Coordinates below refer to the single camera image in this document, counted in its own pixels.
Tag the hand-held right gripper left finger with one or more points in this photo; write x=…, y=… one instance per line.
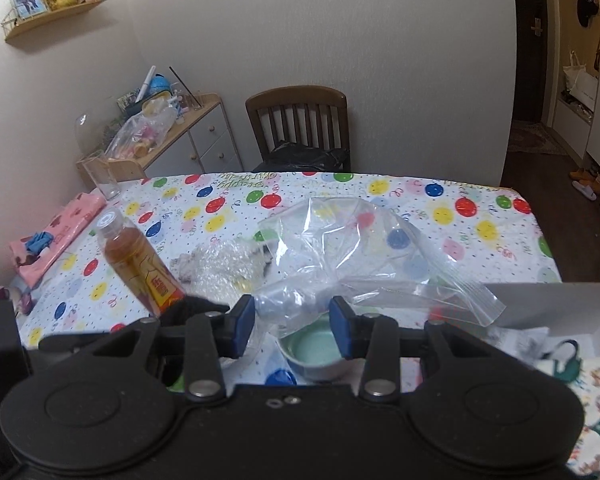
x=242, y=325

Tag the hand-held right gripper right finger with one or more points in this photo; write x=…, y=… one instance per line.
x=340, y=327

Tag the clear bubble wrap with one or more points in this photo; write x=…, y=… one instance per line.
x=220, y=265

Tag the clear zip bag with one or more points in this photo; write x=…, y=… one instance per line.
x=355, y=250

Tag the white mug teal inside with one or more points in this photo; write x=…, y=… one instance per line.
x=310, y=355

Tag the blue hair clip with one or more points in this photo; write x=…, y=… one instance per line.
x=37, y=242

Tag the amber juice bottle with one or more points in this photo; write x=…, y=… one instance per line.
x=140, y=265

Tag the pink printed cloth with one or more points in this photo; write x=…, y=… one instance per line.
x=60, y=230

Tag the balloon print tablecloth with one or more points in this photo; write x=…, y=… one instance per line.
x=305, y=185

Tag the black plastic bag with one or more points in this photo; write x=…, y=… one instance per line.
x=300, y=157

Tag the wooden side cabinet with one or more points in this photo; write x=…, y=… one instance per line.
x=205, y=135

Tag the clear glass tumbler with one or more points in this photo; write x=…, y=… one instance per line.
x=104, y=177

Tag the clear plastic bag of toys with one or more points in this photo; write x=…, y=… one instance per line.
x=140, y=132

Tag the clear glass vase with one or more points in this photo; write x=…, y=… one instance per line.
x=87, y=130

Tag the brown wooden chair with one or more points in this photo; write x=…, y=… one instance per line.
x=295, y=97

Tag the thin black stick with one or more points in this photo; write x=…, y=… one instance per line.
x=182, y=85

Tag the blue round container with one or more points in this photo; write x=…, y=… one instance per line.
x=160, y=84

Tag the white marker pen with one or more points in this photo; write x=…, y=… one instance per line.
x=147, y=85

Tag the patterned door mat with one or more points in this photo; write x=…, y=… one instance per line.
x=537, y=140

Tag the white slipper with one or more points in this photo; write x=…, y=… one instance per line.
x=589, y=191

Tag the orange plush slipper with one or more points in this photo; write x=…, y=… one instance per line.
x=587, y=175

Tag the dark entrance door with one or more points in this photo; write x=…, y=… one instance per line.
x=530, y=60

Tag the white tote bag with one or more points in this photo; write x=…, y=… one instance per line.
x=580, y=85

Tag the black hanging bag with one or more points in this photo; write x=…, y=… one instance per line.
x=586, y=7

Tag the wooden wall shelf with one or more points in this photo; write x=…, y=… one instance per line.
x=55, y=15

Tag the small photo frame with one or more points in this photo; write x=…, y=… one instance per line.
x=27, y=0

